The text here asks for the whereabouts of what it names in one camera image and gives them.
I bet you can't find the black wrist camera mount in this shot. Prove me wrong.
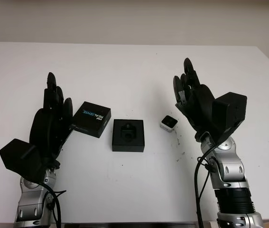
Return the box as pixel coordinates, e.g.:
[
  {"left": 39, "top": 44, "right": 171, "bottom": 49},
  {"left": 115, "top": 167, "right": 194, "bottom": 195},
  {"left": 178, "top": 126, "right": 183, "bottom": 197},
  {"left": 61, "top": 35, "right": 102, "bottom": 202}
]
[
  {"left": 212, "top": 91, "right": 248, "bottom": 144},
  {"left": 0, "top": 138, "right": 42, "bottom": 183}
]

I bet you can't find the small silver depth camera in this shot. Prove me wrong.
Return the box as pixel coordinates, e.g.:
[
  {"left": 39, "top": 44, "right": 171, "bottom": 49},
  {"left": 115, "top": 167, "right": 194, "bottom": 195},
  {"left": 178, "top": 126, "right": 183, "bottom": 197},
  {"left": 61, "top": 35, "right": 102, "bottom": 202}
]
[{"left": 160, "top": 115, "right": 178, "bottom": 132}]

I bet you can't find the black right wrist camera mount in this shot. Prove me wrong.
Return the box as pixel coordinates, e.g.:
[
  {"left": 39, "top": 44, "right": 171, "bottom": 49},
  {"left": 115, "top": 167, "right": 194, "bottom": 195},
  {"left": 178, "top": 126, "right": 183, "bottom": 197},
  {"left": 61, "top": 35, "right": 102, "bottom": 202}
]
[{"left": 212, "top": 91, "right": 248, "bottom": 144}]

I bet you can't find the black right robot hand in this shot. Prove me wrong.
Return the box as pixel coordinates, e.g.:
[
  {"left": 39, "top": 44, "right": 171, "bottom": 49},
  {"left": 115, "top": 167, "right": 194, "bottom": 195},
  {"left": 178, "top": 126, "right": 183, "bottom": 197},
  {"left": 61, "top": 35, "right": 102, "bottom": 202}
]
[{"left": 173, "top": 57, "right": 220, "bottom": 144}]

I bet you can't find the black RealSense box lid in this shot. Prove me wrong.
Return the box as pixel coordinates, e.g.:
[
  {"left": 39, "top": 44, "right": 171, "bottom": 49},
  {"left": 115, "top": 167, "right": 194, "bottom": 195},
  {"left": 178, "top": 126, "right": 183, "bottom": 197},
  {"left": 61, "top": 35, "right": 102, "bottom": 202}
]
[{"left": 71, "top": 101, "right": 112, "bottom": 138}]

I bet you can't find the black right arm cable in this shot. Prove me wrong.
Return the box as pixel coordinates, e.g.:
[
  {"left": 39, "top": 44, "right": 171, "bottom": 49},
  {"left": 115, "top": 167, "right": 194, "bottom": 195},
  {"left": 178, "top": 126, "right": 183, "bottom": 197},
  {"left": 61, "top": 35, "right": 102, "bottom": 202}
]
[{"left": 195, "top": 142, "right": 217, "bottom": 228}]

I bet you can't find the black camera box base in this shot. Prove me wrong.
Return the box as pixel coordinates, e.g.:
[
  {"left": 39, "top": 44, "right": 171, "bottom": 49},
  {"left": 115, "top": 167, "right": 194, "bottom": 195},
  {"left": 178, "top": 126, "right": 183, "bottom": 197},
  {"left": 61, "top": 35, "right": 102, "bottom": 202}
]
[{"left": 111, "top": 118, "right": 145, "bottom": 153}]

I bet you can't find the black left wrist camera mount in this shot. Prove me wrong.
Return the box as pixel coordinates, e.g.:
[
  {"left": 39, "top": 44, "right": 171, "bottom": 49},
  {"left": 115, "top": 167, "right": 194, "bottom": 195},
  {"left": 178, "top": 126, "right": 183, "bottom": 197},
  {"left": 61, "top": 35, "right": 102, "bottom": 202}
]
[{"left": 0, "top": 138, "right": 42, "bottom": 183}]

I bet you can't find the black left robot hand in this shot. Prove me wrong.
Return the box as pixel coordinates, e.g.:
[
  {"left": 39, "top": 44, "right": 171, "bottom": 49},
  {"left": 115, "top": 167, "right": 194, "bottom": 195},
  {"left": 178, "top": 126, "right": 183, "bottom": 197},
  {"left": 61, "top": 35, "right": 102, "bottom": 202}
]
[{"left": 28, "top": 72, "right": 74, "bottom": 170}]

